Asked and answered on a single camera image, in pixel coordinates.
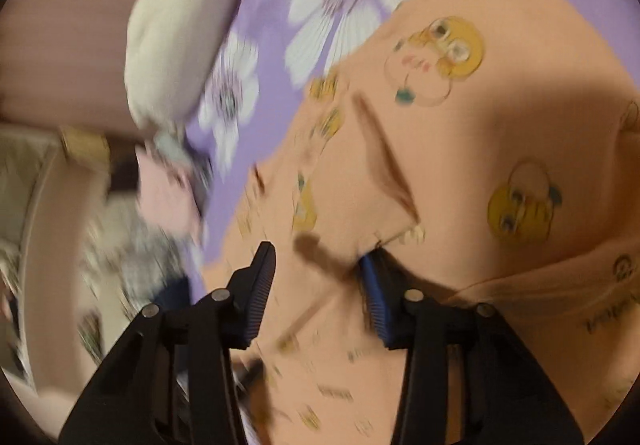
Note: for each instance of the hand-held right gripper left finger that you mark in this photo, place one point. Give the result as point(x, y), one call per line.
point(260, 297)

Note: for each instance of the purple floral bedsheet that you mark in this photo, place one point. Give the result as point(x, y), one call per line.
point(280, 0)

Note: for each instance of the peach cartoon print garment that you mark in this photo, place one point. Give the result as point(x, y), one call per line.
point(500, 125)

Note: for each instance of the pink cloth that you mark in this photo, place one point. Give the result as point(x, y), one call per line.
point(167, 197)

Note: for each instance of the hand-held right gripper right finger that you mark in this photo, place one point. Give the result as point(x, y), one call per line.
point(374, 297)

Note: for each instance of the grey cloth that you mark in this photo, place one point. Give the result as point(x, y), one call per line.
point(132, 257)

